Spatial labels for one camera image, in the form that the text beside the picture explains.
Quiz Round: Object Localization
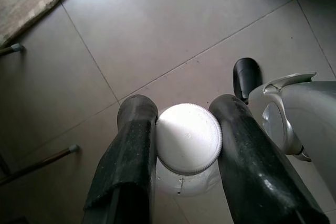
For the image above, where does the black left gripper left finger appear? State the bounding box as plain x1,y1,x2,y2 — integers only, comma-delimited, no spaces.
82,94,159,224

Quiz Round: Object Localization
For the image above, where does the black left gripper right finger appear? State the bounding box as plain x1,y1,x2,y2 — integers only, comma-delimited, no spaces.
208,94,330,224

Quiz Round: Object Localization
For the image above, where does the clear bottle blue label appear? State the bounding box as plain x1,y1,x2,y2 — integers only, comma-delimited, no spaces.
154,102,223,198

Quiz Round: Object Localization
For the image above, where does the black robot left foot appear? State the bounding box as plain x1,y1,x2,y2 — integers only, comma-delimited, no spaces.
233,57,264,105

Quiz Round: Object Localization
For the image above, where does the brown mottled floor mat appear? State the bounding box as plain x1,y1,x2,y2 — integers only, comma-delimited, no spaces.
0,0,70,49

